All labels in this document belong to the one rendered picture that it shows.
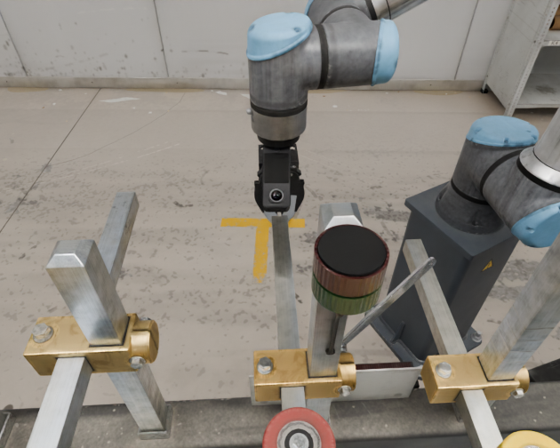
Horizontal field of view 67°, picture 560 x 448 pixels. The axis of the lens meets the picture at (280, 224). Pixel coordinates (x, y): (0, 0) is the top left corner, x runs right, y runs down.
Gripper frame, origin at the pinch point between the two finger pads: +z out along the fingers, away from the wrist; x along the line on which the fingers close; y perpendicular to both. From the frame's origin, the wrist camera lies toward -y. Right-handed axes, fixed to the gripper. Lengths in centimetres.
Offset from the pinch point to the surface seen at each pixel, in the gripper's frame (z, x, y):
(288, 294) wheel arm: -3.5, -0.4, -19.2
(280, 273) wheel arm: -3.5, 0.6, -14.9
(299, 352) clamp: -4.5, -1.2, -29.7
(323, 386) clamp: -3.3, -4.0, -34.1
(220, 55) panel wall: 59, 28, 228
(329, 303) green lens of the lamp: -28.2, -2.2, -38.7
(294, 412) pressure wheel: -8.1, 0.3, -39.3
